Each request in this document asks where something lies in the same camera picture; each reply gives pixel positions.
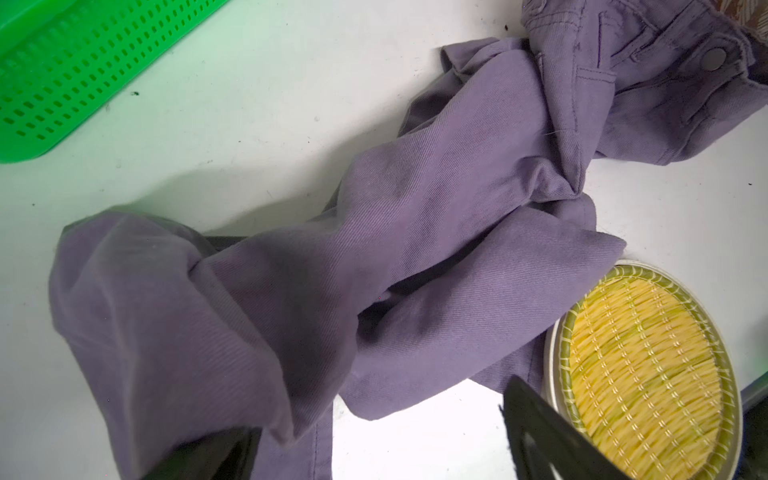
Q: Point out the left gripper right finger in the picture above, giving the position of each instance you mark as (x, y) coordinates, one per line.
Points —
(544, 445)

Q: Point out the round yellow woven tray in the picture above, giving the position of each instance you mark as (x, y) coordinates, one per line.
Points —
(639, 368)

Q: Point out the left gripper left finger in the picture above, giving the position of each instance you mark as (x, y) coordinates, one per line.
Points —
(224, 455)

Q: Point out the green plastic basket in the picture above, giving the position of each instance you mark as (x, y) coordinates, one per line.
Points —
(61, 61)

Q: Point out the purple trousers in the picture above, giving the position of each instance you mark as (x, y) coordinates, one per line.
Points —
(443, 255)

